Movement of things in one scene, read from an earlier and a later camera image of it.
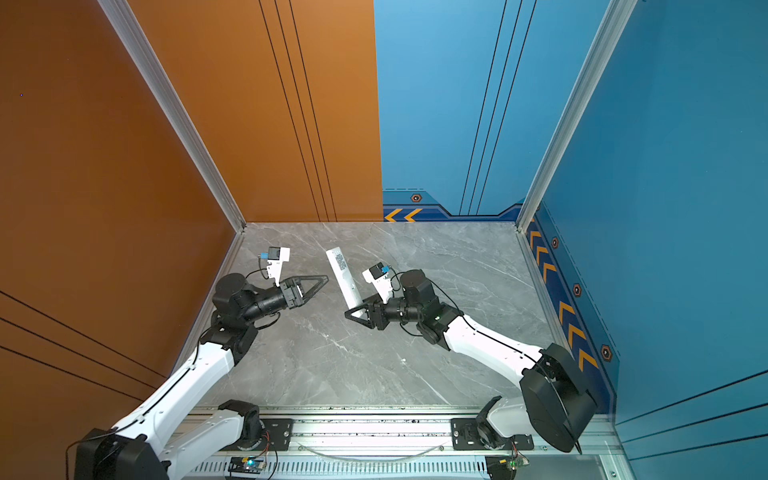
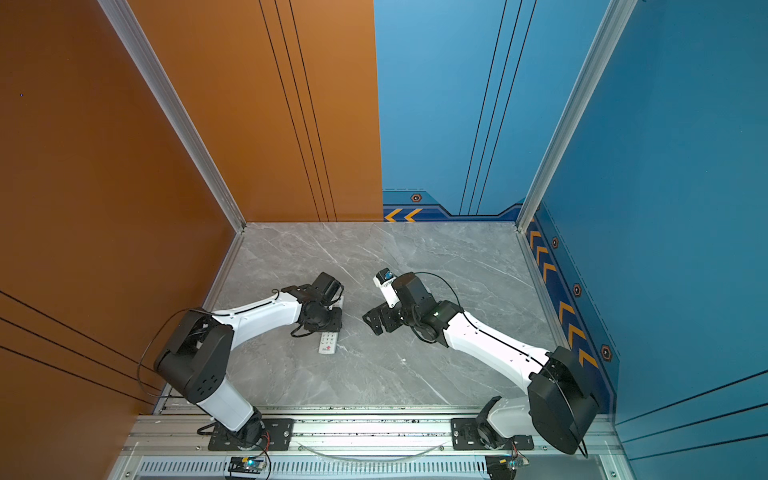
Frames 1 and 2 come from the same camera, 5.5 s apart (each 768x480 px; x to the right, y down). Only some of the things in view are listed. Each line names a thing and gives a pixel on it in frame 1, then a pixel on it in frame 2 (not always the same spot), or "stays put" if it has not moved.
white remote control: x=345 y=280 → x=328 y=343
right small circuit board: x=504 y=467 stays put
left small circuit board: x=247 y=465 stays put
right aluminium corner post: x=617 y=18 stays put
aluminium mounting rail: x=389 y=435 stays put
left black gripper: x=296 y=298 → x=337 y=325
